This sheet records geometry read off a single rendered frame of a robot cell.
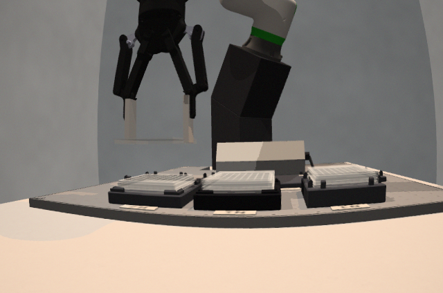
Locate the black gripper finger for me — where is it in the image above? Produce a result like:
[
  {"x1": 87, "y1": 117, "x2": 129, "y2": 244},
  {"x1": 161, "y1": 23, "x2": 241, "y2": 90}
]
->
[
  {"x1": 113, "y1": 28, "x2": 154, "y2": 138},
  {"x1": 161, "y1": 24, "x2": 208, "y2": 143}
]

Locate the white button panel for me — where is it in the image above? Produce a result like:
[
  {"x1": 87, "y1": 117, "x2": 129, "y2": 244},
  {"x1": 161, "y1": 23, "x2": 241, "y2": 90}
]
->
[{"x1": 216, "y1": 141, "x2": 314, "y2": 175}]

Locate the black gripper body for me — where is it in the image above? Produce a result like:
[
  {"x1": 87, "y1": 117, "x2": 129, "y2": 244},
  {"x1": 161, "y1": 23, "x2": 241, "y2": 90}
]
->
[{"x1": 135, "y1": 0, "x2": 186, "y2": 55}]

